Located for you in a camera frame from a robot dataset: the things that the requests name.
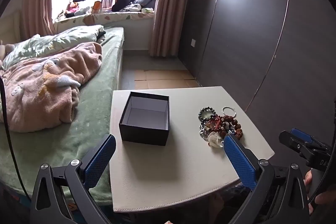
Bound black cable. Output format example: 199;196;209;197
0;76;33;199

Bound green bedsheet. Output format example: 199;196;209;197
0;27;124;203

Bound leaf print window seat cushion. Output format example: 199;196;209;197
54;10;154;33

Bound heap of colourful toys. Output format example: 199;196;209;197
63;1;92;18

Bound black gift box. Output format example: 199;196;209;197
119;91;170;146

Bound flattened cardboard sheets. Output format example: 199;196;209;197
134;69;200;89

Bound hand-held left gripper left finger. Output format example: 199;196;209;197
30;134;116;224

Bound person's right hand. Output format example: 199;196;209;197
303;170;336;216

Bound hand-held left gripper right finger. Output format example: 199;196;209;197
223;134;311;224

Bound pink fleece blanket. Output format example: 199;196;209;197
0;42;103;133

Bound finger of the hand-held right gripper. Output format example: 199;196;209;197
290;128;325;148
279;131;314;155

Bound pile of beaded jewelry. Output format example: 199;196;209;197
198;106;244;148

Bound dark grey wardrobe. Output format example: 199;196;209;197
178;0;336;151

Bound beige plush toy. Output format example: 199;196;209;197
0;40;16;62

